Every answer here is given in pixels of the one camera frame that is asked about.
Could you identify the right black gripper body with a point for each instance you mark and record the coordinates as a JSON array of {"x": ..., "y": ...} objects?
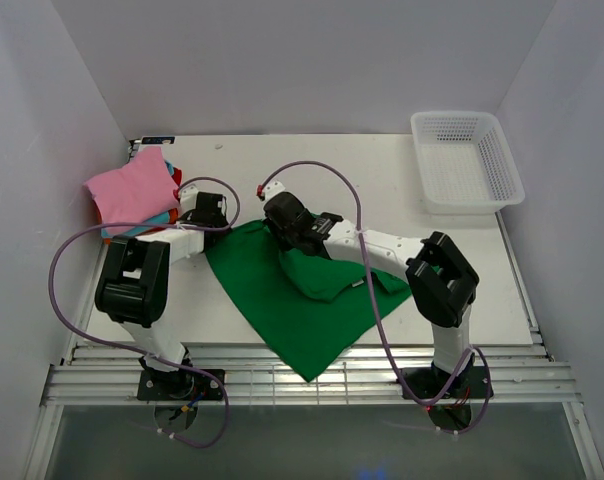
[{"x": 284, "y": 238}]

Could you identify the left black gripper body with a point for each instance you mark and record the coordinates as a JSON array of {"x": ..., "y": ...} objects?
[{"x": 222, "y": 233}]

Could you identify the green t shirt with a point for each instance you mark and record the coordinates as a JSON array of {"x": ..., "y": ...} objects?
[{"x": 307, "y": 310}]

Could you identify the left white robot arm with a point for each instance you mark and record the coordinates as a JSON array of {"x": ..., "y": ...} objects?
[{"x": 133, "y": 286}]

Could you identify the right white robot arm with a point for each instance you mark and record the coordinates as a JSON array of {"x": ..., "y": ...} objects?
[{"x": 442, "y": 282}]

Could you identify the orange folded t shirt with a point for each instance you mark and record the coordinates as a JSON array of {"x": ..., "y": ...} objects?
[{"x": 167, "y": 217}]

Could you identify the light blue folded t shirt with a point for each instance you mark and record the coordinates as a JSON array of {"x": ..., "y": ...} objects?
[{"x": 170, "y": 168}]

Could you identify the red folded t shirt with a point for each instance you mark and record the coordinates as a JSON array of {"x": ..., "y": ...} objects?
[{"x": 177, "y": 176}]

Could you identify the pink folded t shirt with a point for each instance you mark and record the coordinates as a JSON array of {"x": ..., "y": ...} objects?
[{"x": 140, "y": 190}]

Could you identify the blue label sticker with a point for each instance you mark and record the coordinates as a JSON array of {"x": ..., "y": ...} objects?
[{"x": 158, "y": 140}]

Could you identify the white plastic basket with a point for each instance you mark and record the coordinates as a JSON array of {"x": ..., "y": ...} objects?
[{"x": 465, "y": 164}]

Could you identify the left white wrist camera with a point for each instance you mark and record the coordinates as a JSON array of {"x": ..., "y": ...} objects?
[{"x": 188, "y": 192}]

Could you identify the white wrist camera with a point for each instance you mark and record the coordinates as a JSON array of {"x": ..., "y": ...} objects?
[
  {"x": 271, "y": 187},
  {"x": 188, "y": 192}
]

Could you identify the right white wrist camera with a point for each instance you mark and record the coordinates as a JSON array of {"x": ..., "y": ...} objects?
[{"x": 271, "y": 187}]

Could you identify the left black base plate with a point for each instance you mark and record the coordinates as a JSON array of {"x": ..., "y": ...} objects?
[{"x": 180, "y": 386}]

